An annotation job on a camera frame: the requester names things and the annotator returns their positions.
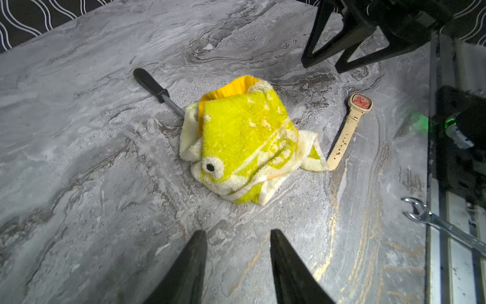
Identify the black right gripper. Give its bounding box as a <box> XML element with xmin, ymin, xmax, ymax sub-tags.
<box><xmin>300</xmin><ymin>0</ymin><xmax>456</xmax><ymax>74</ymax></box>

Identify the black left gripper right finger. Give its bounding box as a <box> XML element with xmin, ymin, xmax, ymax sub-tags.
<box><xmin>270</xmin><ymin>229</ymin><xmax>334</xmax><ymax>304</ymax></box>

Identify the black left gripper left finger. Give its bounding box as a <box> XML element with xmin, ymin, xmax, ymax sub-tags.
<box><xmin>144</xmin><ymin>230</ymin><xmax>208</xmax><ymax>303</ymax></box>

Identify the orange strap watch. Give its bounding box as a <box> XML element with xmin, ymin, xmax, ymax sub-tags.
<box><xmin>327</xmin><ymin>93</ymin><xmax>373</xmax><ymax>171</ymax></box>

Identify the yellow green white towel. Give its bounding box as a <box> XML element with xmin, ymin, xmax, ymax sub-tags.
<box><xmin>179</xmin><ymin>75</ymin><xmax>329</xmax><ymax>205</ymax></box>

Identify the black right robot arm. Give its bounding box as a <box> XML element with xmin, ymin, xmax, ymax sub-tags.
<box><xmin>301</xmin><ymin>1</ymin><xmax>485</xmax><ymax>206</ymax></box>

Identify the silver combination wrench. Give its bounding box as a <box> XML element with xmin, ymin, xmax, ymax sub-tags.
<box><xmin>401</xmin><ymin>197</ymin><xmax>485</xmax><ymax>256</ymax></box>

